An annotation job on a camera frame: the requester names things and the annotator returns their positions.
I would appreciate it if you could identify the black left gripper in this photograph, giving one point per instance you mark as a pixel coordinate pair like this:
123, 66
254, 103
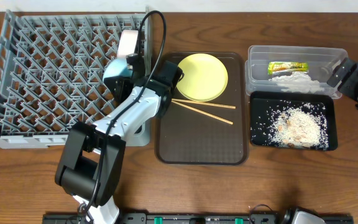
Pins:
117, 90

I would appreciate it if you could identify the light blue bowl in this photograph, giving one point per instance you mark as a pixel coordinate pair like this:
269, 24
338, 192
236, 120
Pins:
117, 68

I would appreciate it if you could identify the pink white bowl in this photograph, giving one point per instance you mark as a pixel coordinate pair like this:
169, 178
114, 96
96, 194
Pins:
127, 43

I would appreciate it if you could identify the wooden chopstick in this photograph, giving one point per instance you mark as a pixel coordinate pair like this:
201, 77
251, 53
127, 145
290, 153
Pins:
204, 103
204, 113

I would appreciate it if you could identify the yellow round plate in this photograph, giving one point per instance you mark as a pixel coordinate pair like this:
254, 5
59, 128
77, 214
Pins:
205, 77

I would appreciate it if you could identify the green orange snack wrapper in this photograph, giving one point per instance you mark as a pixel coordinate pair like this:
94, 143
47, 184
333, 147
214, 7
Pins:
280, 67

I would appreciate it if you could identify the white tissue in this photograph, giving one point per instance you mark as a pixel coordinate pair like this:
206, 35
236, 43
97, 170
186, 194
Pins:
299, 82

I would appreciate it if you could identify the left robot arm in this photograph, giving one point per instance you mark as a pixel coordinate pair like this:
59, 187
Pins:
90, 165

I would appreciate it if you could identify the clear plastic waste bin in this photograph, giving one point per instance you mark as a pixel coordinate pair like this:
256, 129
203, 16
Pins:
321, 61

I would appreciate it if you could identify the black waste tray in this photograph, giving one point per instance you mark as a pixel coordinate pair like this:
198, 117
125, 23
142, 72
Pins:
260, 100

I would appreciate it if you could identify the grey plastic dish rack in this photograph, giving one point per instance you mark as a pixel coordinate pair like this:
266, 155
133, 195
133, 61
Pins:
51, 73

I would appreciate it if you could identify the dark brown serving tray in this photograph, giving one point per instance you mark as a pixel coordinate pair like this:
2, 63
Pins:
186, 137

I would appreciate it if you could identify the spilled rice food scraps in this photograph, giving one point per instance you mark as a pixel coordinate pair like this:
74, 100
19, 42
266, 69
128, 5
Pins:
292, 124

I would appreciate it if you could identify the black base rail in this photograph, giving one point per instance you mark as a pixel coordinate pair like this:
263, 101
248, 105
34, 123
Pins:
292, 215

